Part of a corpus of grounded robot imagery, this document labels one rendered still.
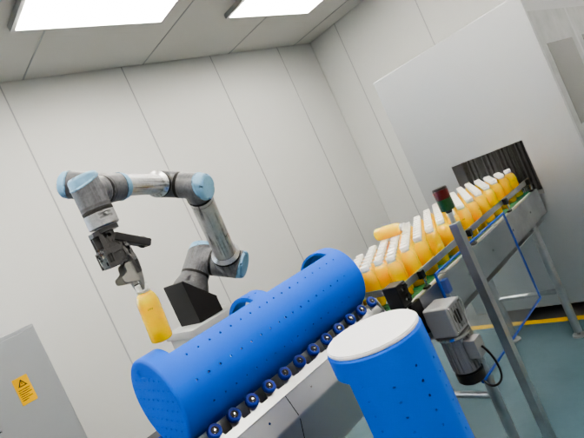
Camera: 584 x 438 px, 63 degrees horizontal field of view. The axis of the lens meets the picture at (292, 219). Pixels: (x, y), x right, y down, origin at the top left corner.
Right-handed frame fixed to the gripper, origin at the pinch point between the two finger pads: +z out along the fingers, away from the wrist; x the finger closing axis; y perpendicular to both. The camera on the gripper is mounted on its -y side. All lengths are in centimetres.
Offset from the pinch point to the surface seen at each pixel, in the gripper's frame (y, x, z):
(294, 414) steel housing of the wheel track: -20, 14, 57
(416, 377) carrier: -29, 60, 49
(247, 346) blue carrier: -15.6, 14.3, 30.3
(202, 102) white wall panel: -280, -284, -138
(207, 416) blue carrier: 4.6, 12.6, 40.4
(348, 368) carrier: -20, 47, 41
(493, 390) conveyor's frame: -114, 23, 110
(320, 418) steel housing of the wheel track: -30, 13, 65
